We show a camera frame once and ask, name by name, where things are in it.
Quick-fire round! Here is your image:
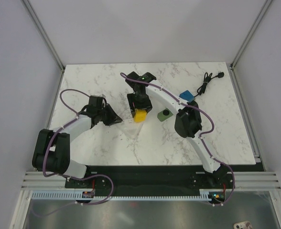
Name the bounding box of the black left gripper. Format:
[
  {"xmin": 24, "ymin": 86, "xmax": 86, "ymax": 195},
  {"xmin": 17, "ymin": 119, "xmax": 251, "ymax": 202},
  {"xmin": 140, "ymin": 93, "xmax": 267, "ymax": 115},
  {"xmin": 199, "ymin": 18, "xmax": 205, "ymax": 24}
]
[{"xmin": 97, "ymin": 104, "xmax": 122, "ymax": 126}]

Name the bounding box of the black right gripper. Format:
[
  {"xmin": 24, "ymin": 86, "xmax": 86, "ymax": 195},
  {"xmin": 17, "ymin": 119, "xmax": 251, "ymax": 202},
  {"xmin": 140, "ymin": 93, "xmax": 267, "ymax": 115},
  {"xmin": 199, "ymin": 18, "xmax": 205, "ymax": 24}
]
[{"xmin": 127, "ymin": 92, "xmax": 153, "ymax": 116}]

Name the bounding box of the yellow plug adapter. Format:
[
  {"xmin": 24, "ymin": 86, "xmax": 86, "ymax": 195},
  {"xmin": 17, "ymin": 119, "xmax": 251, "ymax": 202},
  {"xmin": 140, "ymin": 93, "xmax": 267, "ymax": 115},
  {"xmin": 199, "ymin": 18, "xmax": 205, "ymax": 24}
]
[{"xmin": 133, "ymin": 109, "xmax": 147, "ymax": 123}]

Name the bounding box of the blue cube socket adapter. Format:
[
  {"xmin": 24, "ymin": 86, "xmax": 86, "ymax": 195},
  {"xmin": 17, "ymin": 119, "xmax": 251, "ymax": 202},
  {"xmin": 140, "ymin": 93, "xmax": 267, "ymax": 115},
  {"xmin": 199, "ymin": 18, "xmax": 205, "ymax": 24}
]
[{"xmin": 179, "ymin": 90, "xmax": 195, "ymax": 102}]

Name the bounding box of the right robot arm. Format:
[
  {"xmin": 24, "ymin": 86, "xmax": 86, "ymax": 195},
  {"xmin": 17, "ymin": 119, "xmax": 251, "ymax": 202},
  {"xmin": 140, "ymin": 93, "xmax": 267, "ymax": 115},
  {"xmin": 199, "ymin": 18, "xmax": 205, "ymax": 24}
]
[{"xmin": 120, "ymin": 72, "xmax": 227, "ymax": 188}]

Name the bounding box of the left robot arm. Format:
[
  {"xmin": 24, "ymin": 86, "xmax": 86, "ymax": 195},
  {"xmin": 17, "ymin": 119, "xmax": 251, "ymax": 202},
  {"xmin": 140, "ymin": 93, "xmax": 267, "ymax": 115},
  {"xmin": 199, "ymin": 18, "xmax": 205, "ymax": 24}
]
[{"xmin": 32, "ymin": 96, "xmax": 123, "ymax": 187}]

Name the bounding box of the green power strip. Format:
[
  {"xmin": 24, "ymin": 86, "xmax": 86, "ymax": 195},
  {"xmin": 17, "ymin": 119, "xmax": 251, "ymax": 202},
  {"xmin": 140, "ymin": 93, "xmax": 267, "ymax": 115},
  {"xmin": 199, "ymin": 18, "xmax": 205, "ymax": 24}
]
[{"xmin": 157, "ymin": 108, "xmax": 173, "ymax": 122}]

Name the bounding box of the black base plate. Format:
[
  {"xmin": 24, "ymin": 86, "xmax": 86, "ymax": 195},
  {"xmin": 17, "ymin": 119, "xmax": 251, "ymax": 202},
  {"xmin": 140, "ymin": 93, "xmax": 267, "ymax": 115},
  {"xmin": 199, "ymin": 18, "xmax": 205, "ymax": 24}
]
[{"xmin": 65, "ymin": 166, "xmax": 234, "ymax": 196}]

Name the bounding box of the black power cord with plug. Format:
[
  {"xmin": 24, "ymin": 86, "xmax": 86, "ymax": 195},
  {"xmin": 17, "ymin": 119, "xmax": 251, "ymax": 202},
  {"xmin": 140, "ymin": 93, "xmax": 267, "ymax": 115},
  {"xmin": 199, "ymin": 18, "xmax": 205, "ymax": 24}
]
[{"xmin": 193, "ymin": 71, "xmax": 225, "ymax": 97}]

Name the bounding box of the aluminium frame rail right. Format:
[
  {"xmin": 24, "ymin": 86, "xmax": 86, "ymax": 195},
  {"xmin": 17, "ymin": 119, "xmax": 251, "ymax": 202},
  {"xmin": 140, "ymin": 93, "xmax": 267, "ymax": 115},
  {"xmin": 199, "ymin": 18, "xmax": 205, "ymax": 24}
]
[{"xmin": 228, "ymin": 0, "xmax": 274, "ymax": 70}]

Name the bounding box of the aluminium frame rail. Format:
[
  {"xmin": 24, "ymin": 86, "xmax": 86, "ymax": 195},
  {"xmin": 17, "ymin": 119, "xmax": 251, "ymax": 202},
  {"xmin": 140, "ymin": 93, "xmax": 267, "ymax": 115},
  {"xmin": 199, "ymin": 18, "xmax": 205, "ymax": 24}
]
[
  {"xmin": 21, "ymin": 0, "xmax": 66, "ymax": 72},
  {"xmin": 228, "ymin": 0, "xmax": 274, "ymax": 70}
]

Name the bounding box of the white slotted cable duct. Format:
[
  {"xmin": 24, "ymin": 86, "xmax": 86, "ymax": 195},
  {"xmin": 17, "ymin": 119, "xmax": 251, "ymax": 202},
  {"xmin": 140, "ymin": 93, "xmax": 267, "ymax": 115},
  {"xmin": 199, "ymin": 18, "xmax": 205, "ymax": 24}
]
[{"xmin": 31, "ymin": 190, "xmax": 225, "ymax": 201}]

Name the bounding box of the aluminium frame rail left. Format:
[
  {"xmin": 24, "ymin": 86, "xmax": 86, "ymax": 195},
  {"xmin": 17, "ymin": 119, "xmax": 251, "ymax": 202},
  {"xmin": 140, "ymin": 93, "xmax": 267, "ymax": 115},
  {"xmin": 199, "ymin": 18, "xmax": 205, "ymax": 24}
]
[{"xmin": 21, "ymin": 0, "xmax": 66, "ymax": 72}]

